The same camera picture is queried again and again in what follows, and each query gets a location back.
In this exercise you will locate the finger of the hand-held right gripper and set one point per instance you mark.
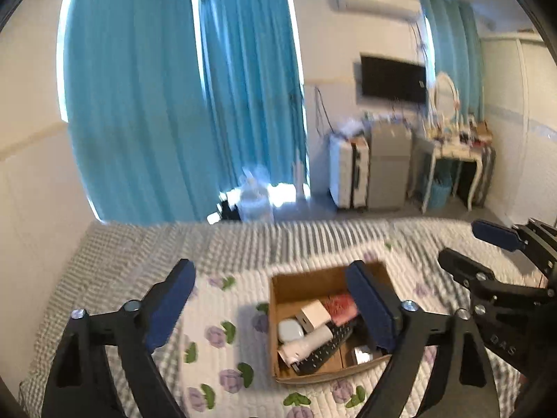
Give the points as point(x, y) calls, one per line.
point(496, 234)
point(463, 263)

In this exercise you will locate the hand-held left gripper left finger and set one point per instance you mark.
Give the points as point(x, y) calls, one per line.
point(172, 305)

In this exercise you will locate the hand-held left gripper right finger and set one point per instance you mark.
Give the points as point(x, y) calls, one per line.
point(370, 309)

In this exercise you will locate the pink card pack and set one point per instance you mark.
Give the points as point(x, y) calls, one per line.
point(341, 307)

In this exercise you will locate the small silver object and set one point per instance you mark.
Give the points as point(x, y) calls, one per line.
point(364, 355)

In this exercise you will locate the white rectangular box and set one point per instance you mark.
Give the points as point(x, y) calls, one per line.
point(314, 313)

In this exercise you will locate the black remote control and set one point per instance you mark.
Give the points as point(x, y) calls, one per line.
point(326, 350)

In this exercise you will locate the white cylindrical bottle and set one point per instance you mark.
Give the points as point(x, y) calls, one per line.
point(307, 343)

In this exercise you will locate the cardboard box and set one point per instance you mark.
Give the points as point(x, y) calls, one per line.
point(300, 287)

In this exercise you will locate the white round case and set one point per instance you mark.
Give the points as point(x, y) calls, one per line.
point(290, 331)

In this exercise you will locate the dark striped suitcase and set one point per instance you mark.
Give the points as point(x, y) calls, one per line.
point(485, 174)

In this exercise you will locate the blue waste bin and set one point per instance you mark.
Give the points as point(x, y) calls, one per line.
point(440, 193)

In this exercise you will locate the white dressing table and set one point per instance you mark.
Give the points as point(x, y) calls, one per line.
point(452, 152)

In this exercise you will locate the black bag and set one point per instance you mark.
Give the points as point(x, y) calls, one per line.
point(229, 211)

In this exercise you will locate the floral quilted blanket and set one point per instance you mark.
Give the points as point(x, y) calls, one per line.
point(256, 400)

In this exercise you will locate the clear plastic jug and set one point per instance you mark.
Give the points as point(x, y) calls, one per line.
point(256, 198)

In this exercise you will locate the brown suitcase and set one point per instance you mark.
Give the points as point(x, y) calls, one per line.
point(361, 170)

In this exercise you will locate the white suitcase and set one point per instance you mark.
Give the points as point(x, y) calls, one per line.
point(340, 170)

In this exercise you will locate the white oval mirror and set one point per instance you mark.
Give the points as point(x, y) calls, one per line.
point(444, 93)

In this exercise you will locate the clear plastic bag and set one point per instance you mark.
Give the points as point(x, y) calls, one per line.
point(352, 126)

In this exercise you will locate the teal curtain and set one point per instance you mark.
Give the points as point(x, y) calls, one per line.
point(452, 52)

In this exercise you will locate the wide blue curtain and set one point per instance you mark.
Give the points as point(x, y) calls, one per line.
point(130, 96)

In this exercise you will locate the narrow blue curtain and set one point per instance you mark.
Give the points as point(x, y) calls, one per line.
point(252, 87)

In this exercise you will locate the white air conditioner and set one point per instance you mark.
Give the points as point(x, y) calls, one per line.
point(374, 0)

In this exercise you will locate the black wall television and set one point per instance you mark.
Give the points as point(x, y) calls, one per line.
point(391, 78)

